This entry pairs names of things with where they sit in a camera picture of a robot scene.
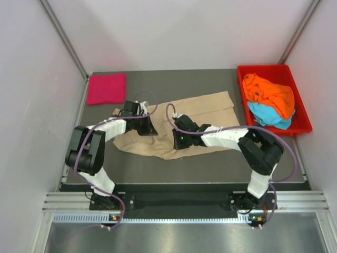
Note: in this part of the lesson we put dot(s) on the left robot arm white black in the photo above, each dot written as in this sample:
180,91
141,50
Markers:
86,150

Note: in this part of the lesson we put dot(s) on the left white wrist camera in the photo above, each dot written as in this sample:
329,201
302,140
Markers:
141,107

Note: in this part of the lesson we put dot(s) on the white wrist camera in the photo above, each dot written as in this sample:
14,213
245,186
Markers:
141,107
176,116

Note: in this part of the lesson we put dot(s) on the left aluminium frame post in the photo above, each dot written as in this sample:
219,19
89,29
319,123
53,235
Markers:
49,12

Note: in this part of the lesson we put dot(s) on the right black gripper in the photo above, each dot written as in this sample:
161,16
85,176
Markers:
178,145

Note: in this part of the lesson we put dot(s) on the beige t shirt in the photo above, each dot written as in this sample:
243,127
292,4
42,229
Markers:
216,109

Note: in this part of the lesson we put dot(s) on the grey slotted cable duct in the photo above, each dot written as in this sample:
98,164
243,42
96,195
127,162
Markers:
107,218

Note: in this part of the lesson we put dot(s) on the blue t shirt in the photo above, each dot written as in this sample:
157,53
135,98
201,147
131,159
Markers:
267,116

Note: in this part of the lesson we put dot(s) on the aluminium frame post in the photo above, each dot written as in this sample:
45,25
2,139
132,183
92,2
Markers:
49,12
309,13

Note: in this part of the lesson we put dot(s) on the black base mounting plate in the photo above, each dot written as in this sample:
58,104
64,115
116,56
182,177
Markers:
177,201

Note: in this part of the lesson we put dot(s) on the aluminium rail profile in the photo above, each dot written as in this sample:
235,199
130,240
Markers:
287,201

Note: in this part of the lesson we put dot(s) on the orange t shirt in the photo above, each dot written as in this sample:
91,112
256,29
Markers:
262,91

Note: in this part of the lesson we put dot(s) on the right aluminium frame post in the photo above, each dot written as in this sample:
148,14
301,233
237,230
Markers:
309,13

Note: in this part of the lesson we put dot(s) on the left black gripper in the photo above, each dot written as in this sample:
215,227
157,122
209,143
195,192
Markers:
149,129

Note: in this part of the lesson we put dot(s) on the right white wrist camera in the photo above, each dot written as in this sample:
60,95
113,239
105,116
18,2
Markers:
176,116

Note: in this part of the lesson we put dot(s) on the folded pink t shirt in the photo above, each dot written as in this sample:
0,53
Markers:
106,89

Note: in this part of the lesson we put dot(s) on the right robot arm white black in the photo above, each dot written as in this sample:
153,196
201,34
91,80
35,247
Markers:
261,151

